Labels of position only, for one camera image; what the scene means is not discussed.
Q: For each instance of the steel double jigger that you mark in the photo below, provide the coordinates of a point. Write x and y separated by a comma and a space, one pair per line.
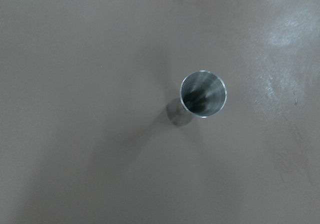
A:
202, 94

